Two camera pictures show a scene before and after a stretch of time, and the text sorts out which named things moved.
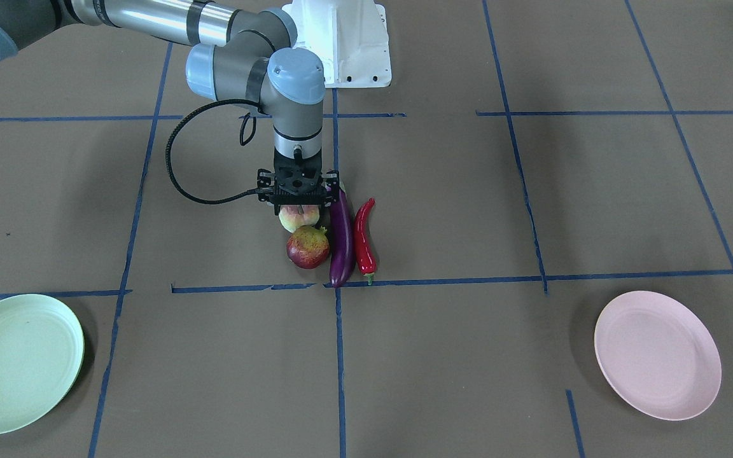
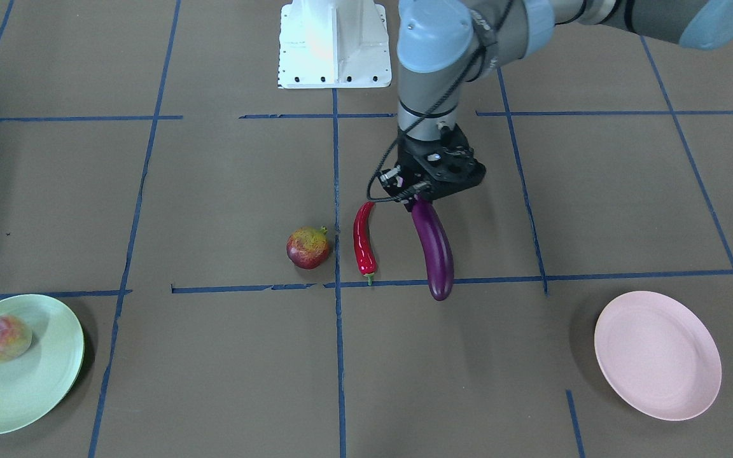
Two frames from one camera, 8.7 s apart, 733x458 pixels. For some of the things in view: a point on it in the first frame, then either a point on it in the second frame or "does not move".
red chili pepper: (364, 254) does not move
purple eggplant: (343, 245) → (438, 253)
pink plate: (656, 356) does not move
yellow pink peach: (292, 219) → (1, 340)
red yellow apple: (308, 247) does not move
